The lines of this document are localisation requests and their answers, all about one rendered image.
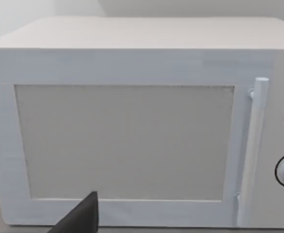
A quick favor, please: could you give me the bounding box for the white microwave door handle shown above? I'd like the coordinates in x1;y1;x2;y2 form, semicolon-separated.
237;77;270;226

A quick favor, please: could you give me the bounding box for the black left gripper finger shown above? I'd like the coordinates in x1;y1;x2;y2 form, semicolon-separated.
47;191;100;233

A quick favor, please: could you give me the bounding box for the pale microwave door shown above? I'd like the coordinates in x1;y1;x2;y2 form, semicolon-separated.
0;50;275;228

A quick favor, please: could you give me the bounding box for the pale microwave oven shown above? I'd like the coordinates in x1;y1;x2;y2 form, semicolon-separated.
0;16;284;230

